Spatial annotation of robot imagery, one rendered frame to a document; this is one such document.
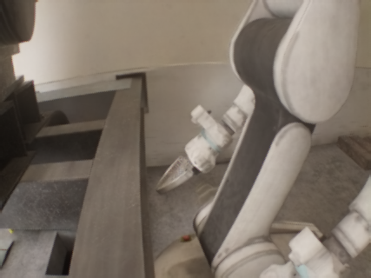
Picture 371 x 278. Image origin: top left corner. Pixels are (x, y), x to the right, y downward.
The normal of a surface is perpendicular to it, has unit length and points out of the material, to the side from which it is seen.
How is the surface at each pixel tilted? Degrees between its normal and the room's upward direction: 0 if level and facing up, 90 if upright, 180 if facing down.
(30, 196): 90
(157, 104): 90
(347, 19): 90
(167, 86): 90
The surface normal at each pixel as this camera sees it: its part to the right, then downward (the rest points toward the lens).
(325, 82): 0.25, 0.41
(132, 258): -0.04, -0.90
